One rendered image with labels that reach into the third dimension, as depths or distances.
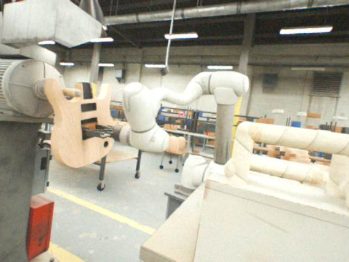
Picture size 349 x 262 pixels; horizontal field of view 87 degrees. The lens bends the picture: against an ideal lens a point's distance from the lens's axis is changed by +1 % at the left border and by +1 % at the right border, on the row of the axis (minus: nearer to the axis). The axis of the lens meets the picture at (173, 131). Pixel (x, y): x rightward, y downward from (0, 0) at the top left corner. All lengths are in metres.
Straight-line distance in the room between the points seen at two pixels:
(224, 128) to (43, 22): 0.92
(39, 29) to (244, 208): 0.77
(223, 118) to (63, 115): 0.80
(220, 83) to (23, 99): 0.92
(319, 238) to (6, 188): 1.20
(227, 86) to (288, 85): 10.94
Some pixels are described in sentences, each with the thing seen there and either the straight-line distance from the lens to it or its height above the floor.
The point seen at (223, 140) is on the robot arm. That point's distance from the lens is 1.14.
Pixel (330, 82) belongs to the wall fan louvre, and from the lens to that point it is 12.35.
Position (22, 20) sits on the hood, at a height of 1.46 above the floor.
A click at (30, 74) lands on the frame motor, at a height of 1.30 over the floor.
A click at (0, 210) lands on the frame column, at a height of 0.66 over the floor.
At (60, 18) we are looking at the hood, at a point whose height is 1.46.
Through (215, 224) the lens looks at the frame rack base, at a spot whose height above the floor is 1.03.
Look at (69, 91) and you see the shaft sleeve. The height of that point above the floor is 1.25.
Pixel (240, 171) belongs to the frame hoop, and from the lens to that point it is 0.34.
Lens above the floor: 1.19
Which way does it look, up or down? 3 degrees down
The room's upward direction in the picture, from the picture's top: 8 degrees clockwise
